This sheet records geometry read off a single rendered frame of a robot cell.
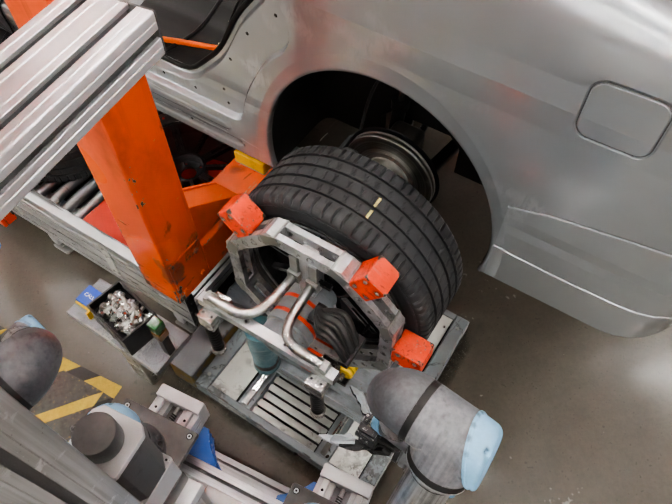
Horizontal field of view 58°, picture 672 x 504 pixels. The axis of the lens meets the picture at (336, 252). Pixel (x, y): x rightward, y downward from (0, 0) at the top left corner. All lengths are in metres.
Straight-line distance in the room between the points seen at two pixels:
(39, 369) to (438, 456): 0.66
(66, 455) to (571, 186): 1.26
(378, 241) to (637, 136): 0.60
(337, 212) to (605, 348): 1.64
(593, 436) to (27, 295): 2.45
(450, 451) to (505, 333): 1.73
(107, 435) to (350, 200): 0.87
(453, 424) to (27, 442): 0.67
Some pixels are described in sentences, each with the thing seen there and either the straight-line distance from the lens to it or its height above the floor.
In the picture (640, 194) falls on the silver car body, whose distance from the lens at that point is 1.51.
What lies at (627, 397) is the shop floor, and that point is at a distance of 2.76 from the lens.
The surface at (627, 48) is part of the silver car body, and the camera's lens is 1.32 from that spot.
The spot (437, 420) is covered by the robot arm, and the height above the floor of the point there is 1.39.
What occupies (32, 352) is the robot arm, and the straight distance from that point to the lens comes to 1.11.
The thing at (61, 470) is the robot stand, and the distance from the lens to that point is 0.58.
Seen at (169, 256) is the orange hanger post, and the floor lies 0.78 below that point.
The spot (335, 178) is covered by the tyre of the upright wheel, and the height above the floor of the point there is 1.18.
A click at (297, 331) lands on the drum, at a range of 1.62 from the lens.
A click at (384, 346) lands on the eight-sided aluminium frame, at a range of 1.64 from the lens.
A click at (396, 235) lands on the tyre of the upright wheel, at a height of 1.13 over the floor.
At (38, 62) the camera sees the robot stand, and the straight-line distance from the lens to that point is 0.56.
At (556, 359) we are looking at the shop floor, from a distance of 2.73.
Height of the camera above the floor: 2.35
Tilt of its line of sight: 56 degrees down
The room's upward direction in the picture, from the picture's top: straight up
